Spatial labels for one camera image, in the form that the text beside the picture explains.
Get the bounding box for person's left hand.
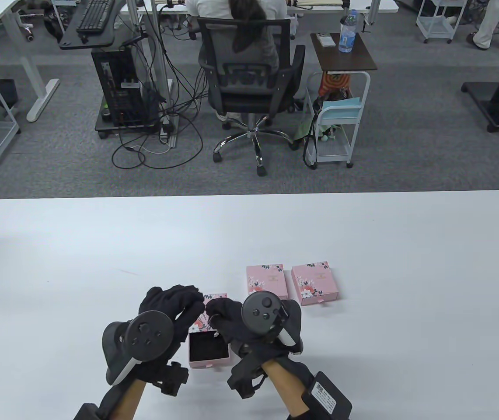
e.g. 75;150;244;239
138;284;206;382

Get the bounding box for person's right hand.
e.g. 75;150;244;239
205;297;304;358

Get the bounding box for black VR controller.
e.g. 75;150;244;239
241;291;304;355
102;311;174;385

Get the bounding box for pink floral jewelry box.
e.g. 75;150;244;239
187;293;233;369
246;264;288;300
292;262;342;306

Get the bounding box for person's left forearm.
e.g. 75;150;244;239
112;378;147;420

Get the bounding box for person's right forearm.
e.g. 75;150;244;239
260;359;310;416

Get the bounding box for black labelled wrist sensor box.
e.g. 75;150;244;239
300;371;353;420

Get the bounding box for grey power strip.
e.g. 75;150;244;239
160;115;175;143

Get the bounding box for black wheeled computer platform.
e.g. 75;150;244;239
95;96;162;140

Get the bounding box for green bag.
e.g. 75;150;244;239
295;117;320;141

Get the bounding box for black mesh office chair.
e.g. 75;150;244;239
197;17;307;176

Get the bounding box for black computer tower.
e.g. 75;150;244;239
91;46;156;127

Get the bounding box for light blue folder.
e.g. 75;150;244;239
321;97;362;121

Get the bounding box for orange patterned bag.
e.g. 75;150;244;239
318;72;352;97

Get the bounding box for white desk with metal legs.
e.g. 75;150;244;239
127;0;398;147

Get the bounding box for black keyboard tray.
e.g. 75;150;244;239
59;0;127;50

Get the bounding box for brown side table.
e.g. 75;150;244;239
311;33;377;72

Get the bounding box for black keyboard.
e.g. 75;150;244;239
76;0;114;35

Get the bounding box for black backpack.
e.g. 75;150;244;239
44;0;70;43

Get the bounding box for clear water bottle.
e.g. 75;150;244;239
339;9;358;53

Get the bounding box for white chair base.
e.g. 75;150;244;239
0;22;35;43

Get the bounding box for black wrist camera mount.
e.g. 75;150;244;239
227;346;272;399
151;361;189;396

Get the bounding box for black floor cables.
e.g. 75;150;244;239
112;26;208;170

